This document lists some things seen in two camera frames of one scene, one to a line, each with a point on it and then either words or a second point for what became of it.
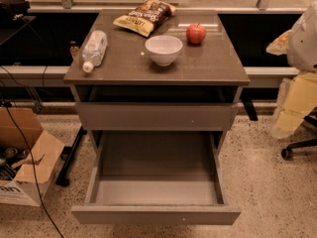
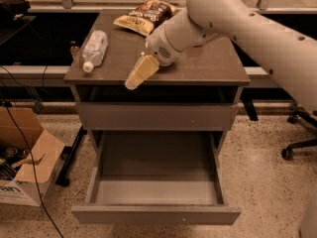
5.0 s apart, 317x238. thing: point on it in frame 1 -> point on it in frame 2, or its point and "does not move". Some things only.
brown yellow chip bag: x=147 y=17 does not move
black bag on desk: x=13 y=7 does not move
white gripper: x=304 y=47 -> x=160 y=48
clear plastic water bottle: x=93 y=50 does not move
